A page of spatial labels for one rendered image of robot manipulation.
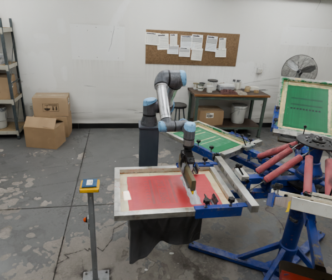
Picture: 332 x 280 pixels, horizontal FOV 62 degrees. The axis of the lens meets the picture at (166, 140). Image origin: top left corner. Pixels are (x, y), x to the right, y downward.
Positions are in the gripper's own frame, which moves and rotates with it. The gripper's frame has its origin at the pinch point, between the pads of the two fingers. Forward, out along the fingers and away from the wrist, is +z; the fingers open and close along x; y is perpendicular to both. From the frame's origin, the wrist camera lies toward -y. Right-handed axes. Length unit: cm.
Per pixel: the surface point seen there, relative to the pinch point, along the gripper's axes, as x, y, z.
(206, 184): -17.2, 4.6, 13.5
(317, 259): -57, -67, 16
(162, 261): 7, 26, 109
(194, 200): -3.1, -15.1, 12.8
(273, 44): -265, 381, -66
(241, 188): -34.7, -15.3, 4.8
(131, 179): 36.9, 16.3, 13.6
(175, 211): 12.5, -28.6, 9.8
